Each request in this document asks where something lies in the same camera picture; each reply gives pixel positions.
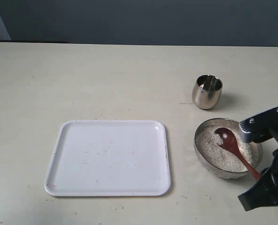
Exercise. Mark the steel bowl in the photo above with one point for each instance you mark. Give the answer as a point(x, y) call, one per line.
point(252, 152)

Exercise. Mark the small steel cup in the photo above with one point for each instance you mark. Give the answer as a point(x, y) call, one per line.
point(207, 91)

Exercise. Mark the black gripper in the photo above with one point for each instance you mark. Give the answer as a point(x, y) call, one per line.
point(260, 128)

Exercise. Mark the dark red wooden spoon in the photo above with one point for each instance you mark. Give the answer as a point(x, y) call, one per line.
point(230, 144)

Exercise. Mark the white rice in bowl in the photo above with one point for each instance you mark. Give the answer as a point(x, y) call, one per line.
point(208, 144)

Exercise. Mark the white rectangular plastic tray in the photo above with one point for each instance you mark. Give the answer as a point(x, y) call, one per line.
point(104, 158)

